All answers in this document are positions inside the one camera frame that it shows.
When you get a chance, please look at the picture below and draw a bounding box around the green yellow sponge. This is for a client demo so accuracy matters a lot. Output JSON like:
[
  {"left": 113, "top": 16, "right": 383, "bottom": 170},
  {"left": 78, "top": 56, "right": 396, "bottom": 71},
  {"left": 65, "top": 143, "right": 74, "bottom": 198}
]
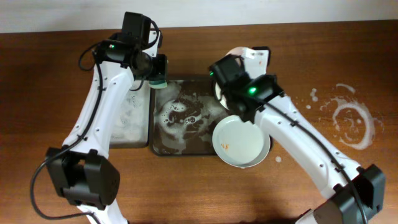
[{"left": 149, "top": 80, "right": 167, "bottom": 89}]

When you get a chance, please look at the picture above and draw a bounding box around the pale blue plate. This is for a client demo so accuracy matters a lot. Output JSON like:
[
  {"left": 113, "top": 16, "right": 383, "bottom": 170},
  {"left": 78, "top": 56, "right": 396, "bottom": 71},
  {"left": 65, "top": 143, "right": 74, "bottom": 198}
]
[{"left": 212, "top": 115, "right": 273, "bottom": 169}]

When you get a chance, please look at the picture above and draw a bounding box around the pink plate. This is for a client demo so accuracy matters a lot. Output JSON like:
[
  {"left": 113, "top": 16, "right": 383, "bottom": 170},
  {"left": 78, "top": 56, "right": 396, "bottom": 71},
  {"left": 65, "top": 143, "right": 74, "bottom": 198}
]
[{"left": 226, "top": 47, "right": 251, "bottom": 65}]

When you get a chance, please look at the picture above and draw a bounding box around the cream white plate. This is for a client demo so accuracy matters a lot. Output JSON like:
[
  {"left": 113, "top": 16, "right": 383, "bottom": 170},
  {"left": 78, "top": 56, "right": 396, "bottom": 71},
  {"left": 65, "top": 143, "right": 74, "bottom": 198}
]
[{"left": 214, "top": 82, "right": 229, "bottom": 110}]

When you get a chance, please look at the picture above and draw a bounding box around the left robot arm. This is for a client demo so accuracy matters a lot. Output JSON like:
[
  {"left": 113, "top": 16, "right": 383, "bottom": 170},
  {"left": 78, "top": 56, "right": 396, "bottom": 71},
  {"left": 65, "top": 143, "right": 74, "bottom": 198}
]
[{"left": 30, "top": 12, "right": 168, "bottom": 223}]

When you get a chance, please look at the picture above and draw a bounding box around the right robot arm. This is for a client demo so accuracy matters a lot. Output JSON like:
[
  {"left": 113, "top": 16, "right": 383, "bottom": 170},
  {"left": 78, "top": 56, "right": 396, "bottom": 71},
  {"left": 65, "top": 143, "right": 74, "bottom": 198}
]
[{"left": 209, "top": 54, "right": 386, "bottom": 224}]

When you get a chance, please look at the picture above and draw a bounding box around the dark large wash tray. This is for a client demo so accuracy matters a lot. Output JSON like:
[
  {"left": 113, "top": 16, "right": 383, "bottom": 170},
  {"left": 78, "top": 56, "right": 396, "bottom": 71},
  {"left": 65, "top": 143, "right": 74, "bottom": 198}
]
[{"left": 149, "top": 78, "right": 231, "bottom": 156}]

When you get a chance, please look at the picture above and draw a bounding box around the black soapy water tray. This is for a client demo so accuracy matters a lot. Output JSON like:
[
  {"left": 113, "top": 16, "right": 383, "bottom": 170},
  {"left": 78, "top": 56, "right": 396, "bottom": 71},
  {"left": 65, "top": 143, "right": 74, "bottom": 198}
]
[{"left": 110, "top": 81, "right": 150, "bottom": 148}]

